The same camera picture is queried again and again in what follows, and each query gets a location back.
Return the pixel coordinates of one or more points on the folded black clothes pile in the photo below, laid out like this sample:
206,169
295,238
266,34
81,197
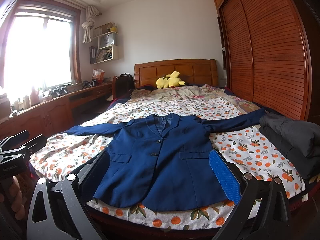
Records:
296,140

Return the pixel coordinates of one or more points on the navy blue suit jacket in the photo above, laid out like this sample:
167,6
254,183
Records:
162,162

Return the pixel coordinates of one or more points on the tied white curtain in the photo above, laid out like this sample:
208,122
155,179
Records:
91,13

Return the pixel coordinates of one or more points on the person left hand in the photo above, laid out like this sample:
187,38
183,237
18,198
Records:
17,205

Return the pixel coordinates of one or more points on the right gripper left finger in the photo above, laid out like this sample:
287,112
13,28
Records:
58,211

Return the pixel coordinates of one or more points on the wooden desk cabinet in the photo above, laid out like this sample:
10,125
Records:
59,114

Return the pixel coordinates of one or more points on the window with wooden frame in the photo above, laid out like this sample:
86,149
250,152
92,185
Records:
40,45

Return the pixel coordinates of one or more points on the yellow pikachu plush toy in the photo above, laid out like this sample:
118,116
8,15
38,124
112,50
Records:
170,81

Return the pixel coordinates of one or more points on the orange white paper bag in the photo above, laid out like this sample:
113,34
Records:
98,75

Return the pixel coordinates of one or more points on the wooden louvered wardrobe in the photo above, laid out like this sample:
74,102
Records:
272,54

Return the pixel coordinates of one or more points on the white wall shelf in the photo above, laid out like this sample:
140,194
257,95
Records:
105,44

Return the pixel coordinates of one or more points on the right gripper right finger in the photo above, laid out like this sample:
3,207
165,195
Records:
261,207

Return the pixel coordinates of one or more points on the orange print bed sheet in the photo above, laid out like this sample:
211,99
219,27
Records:
247,148

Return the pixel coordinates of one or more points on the floral quilt blanket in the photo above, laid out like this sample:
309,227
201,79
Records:
204,92

